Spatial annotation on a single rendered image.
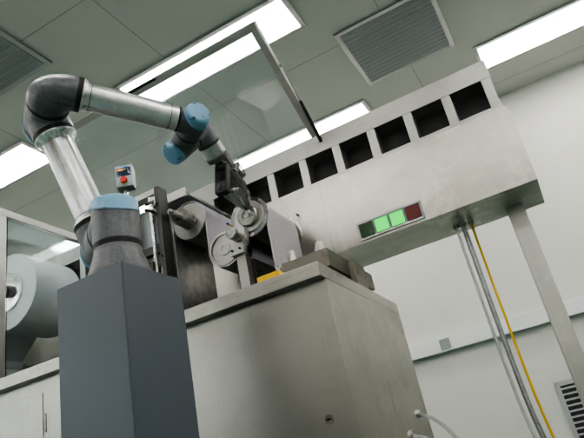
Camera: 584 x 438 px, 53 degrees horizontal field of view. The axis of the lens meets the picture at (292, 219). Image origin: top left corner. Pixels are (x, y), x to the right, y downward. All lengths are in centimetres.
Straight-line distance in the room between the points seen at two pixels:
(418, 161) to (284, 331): 93
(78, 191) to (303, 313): 68
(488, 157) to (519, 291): 234
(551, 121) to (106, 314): 393
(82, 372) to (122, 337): 13
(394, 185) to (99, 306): 123
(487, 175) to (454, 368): 246
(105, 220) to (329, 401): 69
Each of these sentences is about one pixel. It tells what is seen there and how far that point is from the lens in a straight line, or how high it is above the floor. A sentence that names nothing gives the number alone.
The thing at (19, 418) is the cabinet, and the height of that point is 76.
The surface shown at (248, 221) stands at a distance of 198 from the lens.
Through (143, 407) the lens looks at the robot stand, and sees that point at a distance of 125.
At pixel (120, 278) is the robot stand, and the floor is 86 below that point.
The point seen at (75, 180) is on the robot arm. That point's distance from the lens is 167.
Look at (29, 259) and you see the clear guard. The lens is 258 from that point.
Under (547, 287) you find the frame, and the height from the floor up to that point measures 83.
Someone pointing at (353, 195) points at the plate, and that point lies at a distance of 223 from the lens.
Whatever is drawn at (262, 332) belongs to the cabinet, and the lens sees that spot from 157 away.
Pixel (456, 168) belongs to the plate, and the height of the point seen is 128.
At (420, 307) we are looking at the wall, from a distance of 449.
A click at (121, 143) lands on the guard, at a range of 266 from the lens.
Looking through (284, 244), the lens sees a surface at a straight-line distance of 202.
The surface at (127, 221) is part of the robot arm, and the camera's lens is 145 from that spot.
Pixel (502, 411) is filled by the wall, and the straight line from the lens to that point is 431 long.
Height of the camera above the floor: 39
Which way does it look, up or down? 24 degrees up
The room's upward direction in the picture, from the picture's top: 12 degrees counter-clockwise
